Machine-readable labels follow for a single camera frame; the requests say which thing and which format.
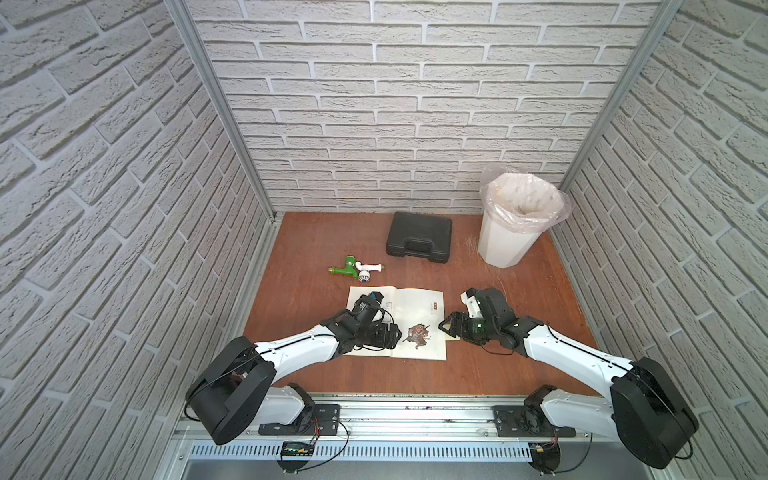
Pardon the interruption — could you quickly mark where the illustrated comic book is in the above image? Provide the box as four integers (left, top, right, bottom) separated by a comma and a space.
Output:
347, 286, 449, 361

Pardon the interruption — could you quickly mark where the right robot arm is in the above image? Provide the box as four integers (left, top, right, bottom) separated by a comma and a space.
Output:
439, 288, 699, 469

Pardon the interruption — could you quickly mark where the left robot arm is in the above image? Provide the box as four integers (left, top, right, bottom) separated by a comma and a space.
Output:
184, 291, 402, 445

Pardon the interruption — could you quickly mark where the green white toy faucet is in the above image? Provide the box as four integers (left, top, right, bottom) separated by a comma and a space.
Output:
328, 255, 385, 283

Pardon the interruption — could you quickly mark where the white trash bin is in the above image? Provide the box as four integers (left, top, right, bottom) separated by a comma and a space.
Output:
478, 212, 540, 269

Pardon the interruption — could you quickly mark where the black plastic tool case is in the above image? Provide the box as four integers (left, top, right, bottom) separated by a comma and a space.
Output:
386, 212, 453, 264

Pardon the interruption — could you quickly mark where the small green circuit board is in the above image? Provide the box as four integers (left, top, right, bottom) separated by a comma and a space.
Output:
280, 441, 315, 459

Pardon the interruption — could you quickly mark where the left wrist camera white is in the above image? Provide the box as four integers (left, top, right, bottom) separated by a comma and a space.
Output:
368, 291, 384, 305

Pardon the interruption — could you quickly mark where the aluminium frame rail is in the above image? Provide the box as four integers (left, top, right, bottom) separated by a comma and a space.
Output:
236, 389, 620, 442

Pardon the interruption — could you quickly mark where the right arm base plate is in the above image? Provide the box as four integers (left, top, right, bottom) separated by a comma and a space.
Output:
491, 405, 576, 438

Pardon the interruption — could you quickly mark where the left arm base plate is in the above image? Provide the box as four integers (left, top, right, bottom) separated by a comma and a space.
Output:
258, 404, 341, 437

